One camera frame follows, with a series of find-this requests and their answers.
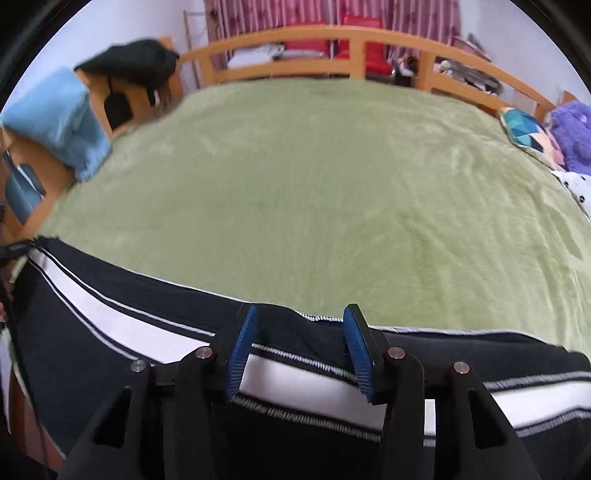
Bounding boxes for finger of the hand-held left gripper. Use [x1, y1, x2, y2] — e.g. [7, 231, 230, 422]
[0, 241, 35, 265]

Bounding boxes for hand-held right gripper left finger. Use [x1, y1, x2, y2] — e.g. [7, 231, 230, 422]
[55, 304, 258, 480]

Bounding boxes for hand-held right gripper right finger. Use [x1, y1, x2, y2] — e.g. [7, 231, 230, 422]
[342, 304, 541, 480]

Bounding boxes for black shorts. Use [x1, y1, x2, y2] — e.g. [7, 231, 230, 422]
[9, 235, 591, 480]

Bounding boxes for blue fluffy towel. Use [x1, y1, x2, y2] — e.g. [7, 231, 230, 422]
[0, 67, 114, 182]

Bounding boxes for green fleece blanket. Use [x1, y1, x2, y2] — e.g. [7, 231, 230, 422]
[9, 76, 591, 365]

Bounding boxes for black garment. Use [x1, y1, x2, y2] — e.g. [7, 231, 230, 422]
[74, 39, 181, 93]

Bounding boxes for white flower dotted pillow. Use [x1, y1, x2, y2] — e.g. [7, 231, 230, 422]
[551, 170, 591, 204]

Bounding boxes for geometric patterned pillow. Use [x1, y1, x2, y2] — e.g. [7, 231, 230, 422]
[499, 107, 566, 169]

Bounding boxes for pile of desk clutter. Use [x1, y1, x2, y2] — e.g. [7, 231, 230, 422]
[455, 32, 504, 95]

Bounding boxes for purple plush toy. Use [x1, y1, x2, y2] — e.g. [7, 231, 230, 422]
[549, 102, 591, 174]

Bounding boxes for red striped curtain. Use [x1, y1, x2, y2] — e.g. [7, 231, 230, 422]
[203, 0, 462, 70]

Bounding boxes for wooden bed frame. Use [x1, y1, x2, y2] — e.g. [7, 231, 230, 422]
[0, 25, 583, 250]

